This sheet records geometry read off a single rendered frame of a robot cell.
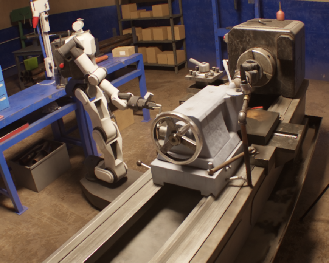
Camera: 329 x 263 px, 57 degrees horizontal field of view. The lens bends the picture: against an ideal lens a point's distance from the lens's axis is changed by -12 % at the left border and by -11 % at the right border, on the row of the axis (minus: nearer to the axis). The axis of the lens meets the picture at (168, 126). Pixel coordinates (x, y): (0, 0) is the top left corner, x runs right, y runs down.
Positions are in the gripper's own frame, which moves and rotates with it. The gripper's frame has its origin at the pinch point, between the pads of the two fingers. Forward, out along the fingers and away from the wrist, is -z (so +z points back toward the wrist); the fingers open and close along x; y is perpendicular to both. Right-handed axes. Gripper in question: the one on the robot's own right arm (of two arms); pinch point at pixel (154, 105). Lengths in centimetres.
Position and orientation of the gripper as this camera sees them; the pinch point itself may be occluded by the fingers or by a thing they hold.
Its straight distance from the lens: 213.8
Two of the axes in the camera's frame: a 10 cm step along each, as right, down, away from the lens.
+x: 4.9, 0.7, 8.7
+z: -8.6, -1.4, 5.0
